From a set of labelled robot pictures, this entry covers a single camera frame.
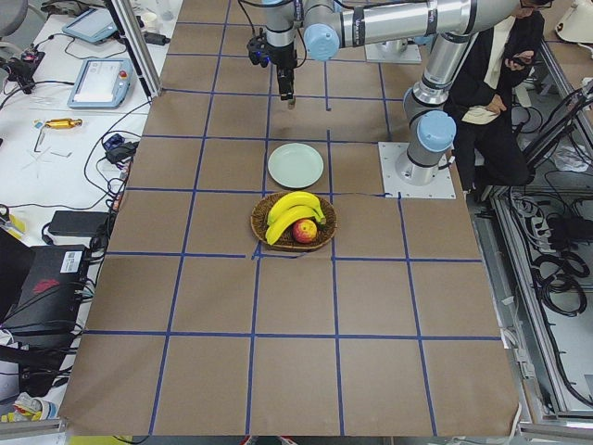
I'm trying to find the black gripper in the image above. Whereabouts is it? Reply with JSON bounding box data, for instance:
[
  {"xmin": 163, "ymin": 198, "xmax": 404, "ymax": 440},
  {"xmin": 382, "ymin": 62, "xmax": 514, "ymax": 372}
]
[{"xmin": 269, "ymin": 44, "xmax": 297, "ymax": 101}]

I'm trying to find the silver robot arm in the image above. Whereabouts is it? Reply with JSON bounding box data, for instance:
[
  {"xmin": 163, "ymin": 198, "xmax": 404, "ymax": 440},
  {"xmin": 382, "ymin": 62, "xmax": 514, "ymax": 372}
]
[{"xmin": 247, "ymin": 1, "xmax": 519, "ymax": 181}]

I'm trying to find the light green plate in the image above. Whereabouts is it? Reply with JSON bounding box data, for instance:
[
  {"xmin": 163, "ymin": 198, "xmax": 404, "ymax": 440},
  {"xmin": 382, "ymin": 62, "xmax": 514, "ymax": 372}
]
[{"xmin": 267, "ymin": 143, "xmax": 324, "ymax": 189}]

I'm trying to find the black power adapter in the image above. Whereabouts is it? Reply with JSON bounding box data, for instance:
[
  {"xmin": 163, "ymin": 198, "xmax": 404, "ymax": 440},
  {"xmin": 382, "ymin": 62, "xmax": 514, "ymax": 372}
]
[{"xmin": 144, "ymin": 32, "xmax": 170, "ymax": 46}]

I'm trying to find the yellow banana bunch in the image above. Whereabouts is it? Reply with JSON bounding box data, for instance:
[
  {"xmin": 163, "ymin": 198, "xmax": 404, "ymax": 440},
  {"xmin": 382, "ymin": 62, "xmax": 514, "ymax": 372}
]
[{"xmin": 265, "ymin": 191, "xmax": 326, "ymax": 245}]

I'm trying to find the white paper cup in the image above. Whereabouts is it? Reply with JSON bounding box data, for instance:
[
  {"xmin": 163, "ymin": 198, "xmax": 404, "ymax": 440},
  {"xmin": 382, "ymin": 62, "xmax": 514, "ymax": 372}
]
[{"xmin": 140, "ymin": 11, "xmax": 159, "ymax": 33}]

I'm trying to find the red apple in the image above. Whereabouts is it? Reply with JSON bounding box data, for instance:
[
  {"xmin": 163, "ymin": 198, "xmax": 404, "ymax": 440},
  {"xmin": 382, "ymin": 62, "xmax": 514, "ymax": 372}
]
[{"xmin": 292, "ymin": 219, "xmax": 318, "ymax": 244}]

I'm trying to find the wicker fruit basket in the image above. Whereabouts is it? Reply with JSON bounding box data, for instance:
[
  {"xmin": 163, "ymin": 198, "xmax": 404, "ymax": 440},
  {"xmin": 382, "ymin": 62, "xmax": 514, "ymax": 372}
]
[{"xmin": 250, "ymin": 191, "xmax": 337, "ymax": 252}]

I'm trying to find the blue teach pendant near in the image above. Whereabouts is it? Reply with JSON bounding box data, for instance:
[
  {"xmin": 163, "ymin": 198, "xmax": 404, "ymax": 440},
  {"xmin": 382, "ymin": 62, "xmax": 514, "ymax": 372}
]
[{"xmin": 67, "ymin": 58, "xmax": 133, "ymax": 109}]

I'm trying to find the blue teach pendant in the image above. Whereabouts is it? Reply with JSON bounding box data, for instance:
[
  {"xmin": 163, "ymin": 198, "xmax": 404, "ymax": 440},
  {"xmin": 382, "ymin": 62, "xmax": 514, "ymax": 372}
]
[
  {"xmin": 67, "ymin": 58, "xmax": 133, "ymax": 109},
  {"xmin": 62, "ymin": 7, "xmax": 117, "ymax": 44}
]

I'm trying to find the blue teach pendant far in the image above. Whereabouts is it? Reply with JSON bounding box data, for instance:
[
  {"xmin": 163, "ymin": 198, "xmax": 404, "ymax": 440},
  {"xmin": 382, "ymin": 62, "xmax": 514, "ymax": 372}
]
[{"xmin": 62, "ymin": 7, "xmax": 117, "ymax": 44}]

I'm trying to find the seated person in black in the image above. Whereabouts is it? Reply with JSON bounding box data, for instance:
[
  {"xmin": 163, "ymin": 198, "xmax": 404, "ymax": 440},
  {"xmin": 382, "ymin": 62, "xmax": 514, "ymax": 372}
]
[{"xmin": 444, "ymin": 1, "xmax": 552, "ymax": 194}]

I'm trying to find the yellow clamp tool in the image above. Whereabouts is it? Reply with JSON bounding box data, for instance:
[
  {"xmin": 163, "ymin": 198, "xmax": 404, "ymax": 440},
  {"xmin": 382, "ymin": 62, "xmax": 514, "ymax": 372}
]
[{"xmin": 33, "ymin": 118, "xmax": 83, "ymax": 130}]

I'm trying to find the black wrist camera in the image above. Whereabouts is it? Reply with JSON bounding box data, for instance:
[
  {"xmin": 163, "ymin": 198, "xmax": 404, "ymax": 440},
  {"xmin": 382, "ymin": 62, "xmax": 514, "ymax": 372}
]
[{"xmin": 246, "ymin": 35, "xmax": 270, "ymax": 68}]

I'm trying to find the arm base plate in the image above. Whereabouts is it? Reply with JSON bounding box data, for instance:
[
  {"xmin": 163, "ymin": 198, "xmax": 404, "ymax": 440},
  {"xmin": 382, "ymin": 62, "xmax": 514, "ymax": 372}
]
[
  {"xmin": 378, "ymin": 142, "xmax": 456, "ymax": 199},
  {"xmin": 365, "ymin": 39, "xmax": 422, "ymax": 65}
]

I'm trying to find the aluminium frame post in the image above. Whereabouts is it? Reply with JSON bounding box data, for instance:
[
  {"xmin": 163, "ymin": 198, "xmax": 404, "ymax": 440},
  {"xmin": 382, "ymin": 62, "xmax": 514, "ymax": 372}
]
[{"xmin": 105, "ymin": 0, "xmax": 161, "ymax": 98}]

